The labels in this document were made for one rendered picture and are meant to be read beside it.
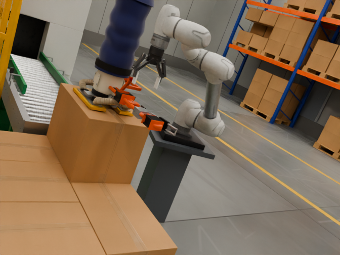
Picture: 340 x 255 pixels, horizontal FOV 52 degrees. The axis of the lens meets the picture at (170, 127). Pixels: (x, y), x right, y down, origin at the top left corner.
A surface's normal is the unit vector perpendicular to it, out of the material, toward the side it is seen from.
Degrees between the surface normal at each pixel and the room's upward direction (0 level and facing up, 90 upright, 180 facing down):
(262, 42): 90
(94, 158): 90
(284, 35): 90
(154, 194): 90
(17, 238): 0
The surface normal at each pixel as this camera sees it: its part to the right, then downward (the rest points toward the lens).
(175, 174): 0.24, 0.37
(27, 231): 0.34, -0.90
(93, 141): 0.50, 0.42
